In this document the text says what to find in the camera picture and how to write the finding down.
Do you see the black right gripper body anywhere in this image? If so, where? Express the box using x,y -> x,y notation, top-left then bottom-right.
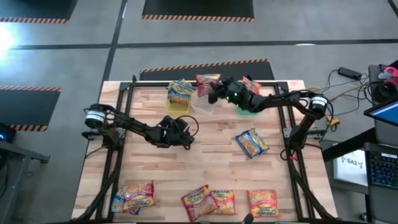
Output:
217,77 -> 251,110

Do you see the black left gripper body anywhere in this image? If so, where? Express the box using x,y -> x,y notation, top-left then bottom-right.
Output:
154,116 -> 191,147

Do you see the orange Maruchan noodle pack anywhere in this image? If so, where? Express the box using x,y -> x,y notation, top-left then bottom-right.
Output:
246,189 -> 282,219
210,189 -> 238,215
241,75 -> 262,95

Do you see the red Maruchan noodle pack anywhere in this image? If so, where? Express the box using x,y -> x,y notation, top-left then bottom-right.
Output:
195,73 -> 222,98
181,184 -> 220,223
120,181 -> 155,213

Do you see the blue Maruchan noodle pack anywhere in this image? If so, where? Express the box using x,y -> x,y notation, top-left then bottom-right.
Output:
234,128 -> 271,160
111,186 -> 141,216
167,83 -> 197,106
167,78 -> 193,94

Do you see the teal green plastic container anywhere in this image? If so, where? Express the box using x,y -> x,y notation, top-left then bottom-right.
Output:
236,88 -> 261,116

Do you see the yellow plastic container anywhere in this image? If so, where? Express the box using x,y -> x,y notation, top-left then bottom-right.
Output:
164,88 -> 191,116

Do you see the clear plastic container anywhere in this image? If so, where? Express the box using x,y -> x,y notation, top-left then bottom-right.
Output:
191,90 -> 218,115

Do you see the black hazard-striped floor mat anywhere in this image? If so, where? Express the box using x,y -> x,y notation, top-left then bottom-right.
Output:
139,58 -> 275,82
0,86 -> 62,132
142,0 -> 255,23
0,0 -> 78,25

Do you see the black power strip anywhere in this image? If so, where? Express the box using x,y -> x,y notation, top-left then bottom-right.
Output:
338,66 -> 363,81

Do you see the white printed sign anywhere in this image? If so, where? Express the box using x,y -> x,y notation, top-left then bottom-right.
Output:
333,149 -> 369,187

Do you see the laptop with blue screen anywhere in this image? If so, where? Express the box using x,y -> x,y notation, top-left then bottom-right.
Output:
363,98 -> 398,128

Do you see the pink plastic object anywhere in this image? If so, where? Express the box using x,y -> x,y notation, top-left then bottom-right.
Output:
378,66 -> 398,85

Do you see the dark grey side desk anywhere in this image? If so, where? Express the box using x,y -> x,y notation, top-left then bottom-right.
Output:
0,139 -> 50,224

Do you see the black backlit keyboard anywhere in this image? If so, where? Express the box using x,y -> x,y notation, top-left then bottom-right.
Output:
365,151 -> 398,190

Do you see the black device with blue light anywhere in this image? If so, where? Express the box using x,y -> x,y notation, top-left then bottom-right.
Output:
0,122 -> 17,144

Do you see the grey equipment cart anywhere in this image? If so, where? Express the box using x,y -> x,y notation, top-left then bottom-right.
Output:
322,63 -> 398,224

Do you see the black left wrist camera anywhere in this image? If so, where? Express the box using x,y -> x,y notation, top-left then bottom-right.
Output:
161,114 -> 190,133

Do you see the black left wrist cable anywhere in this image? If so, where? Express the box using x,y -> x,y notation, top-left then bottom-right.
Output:
172,114 -> 200,138

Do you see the black aluminium table frame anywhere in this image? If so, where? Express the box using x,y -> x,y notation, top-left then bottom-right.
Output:
73,74 -> 338,224

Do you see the black arm base cable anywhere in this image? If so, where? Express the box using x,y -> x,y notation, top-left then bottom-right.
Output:
279,146 -> 296,162

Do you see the yellow cable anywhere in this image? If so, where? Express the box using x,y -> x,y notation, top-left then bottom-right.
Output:
306,82 -> 371,127

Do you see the black coiled cable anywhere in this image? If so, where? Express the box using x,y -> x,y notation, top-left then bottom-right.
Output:
372,81 -> 398,104

